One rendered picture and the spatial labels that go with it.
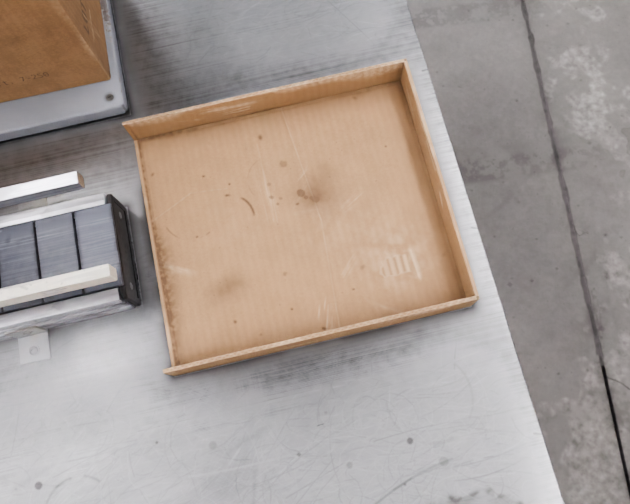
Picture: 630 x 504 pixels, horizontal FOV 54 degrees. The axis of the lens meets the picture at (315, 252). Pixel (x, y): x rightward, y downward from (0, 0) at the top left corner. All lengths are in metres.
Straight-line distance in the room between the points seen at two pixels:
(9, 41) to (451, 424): 0.55
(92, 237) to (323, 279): 0.23
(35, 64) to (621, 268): 1.32
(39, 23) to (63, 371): 0.33
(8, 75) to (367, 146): 0.37
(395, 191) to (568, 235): 0.99
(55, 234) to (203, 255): 0.14
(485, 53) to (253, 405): 1.31
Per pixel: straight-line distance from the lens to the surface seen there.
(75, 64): 0.70
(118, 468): 0.65
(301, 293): 0.62
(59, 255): 0.64
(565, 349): 1.54
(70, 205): 0.65
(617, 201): 1.67
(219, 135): 0.68
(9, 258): 0.66
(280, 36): 0.74
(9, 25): 0.65
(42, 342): 0.68
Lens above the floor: 1.44
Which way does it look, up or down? 75 degrees down
